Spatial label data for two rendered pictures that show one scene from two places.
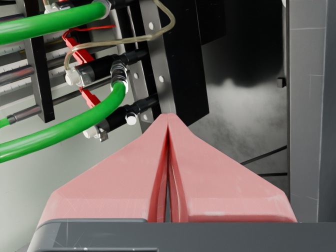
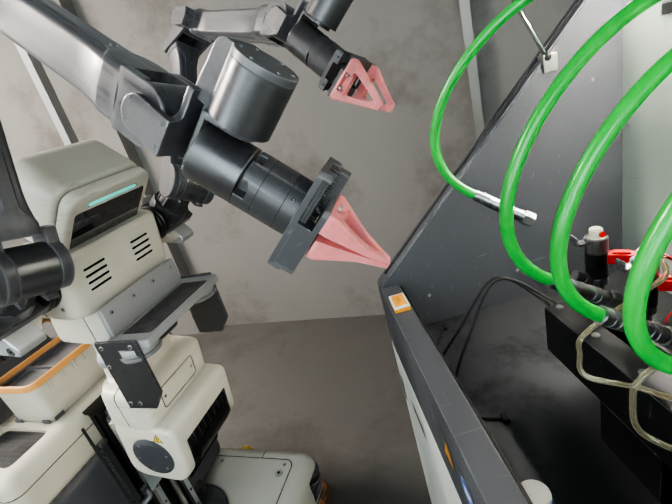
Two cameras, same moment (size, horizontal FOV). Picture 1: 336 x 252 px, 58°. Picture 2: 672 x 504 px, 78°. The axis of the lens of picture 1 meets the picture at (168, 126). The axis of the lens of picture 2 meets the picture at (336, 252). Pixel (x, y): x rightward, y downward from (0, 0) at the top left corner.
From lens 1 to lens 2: 32 cm
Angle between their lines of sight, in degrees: 52
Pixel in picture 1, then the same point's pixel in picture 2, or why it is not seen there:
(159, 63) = (608, 346)
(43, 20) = (553, 258)
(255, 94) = (526, 398)
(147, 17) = (657, 377)
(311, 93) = (442, 394)
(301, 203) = (414, 329)
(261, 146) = (492, 360)
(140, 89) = not seen: hidden behind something
